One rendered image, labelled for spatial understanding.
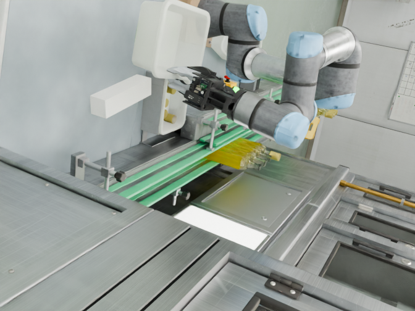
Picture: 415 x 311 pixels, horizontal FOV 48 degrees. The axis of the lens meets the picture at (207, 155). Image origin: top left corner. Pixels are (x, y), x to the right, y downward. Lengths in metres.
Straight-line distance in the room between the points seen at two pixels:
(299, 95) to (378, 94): 6.68
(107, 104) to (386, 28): 6.45
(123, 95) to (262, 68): 0.47
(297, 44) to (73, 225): 0.59
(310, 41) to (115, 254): 0.58
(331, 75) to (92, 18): 0.71
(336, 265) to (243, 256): 0.87
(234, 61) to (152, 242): 0.97
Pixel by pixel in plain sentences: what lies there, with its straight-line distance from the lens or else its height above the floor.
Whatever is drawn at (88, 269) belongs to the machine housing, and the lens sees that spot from 0.79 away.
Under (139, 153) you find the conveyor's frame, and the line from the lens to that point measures 1.68.
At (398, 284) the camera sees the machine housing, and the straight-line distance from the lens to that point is 1.73.
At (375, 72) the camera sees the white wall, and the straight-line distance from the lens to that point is 7.68.
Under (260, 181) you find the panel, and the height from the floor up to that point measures 1.11.
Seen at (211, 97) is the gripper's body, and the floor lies 1.26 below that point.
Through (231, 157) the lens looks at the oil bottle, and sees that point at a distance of 1.89.
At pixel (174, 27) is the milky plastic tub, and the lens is 1.22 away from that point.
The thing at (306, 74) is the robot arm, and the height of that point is 1.42.
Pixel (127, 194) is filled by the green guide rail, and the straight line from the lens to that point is 1.43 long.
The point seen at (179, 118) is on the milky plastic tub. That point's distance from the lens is 1.84.
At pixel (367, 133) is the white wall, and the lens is 7.85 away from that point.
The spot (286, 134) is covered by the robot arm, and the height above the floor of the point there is 1.43.
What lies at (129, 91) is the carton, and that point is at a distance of 1.54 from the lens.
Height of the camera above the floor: 1.68
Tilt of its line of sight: 23 degrees down
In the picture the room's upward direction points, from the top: 109 degrees clockwise
